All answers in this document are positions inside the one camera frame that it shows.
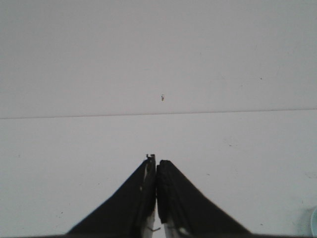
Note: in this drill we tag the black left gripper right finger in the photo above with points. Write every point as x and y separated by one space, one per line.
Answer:
184 210

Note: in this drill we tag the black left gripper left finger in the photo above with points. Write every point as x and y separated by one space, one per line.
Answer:
130 210

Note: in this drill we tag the light blue plate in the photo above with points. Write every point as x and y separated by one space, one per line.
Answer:
313 222

